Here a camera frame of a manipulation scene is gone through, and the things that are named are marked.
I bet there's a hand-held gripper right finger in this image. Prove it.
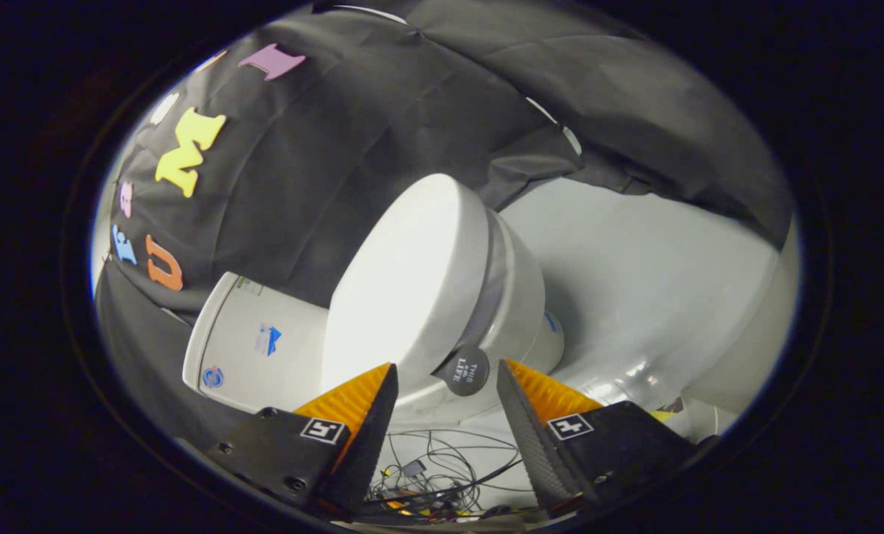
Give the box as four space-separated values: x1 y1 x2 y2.
496 359 699 518

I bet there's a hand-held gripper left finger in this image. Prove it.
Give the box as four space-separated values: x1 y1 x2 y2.
205 363 400 520

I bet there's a round black lid pull tab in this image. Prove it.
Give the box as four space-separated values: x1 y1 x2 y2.
433 345 490 397

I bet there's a white toilet bowl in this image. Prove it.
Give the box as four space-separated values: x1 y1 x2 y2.
390 211 566 427

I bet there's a black backdrop cloth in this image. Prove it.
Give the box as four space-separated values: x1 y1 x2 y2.
95 0 795 446

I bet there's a tangle of black cables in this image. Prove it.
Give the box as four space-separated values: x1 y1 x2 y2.
366 428 541 521

